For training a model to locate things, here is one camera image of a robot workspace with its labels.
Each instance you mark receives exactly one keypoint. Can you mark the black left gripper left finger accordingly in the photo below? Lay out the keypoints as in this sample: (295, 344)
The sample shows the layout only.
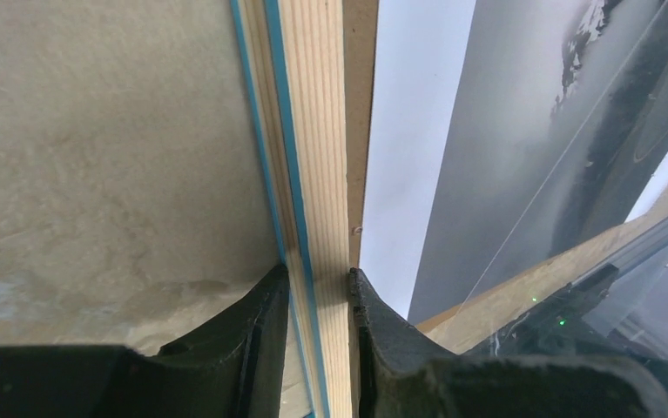
(230, 366)

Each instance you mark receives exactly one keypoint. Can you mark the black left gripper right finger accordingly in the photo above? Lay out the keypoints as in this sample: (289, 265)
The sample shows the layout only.
(403, 373)

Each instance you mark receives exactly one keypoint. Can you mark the blue wooden picture frame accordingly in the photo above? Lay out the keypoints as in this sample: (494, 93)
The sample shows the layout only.
(293, 56)

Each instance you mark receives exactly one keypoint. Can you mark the brown cardboard backing board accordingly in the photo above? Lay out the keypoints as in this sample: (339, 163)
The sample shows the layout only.
(359, 115)

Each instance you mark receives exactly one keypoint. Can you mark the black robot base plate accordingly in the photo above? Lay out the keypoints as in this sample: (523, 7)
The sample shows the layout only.
(592, 316)

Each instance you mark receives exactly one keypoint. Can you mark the aluminium front rail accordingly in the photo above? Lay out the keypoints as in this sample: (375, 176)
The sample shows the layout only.
(629, 255)

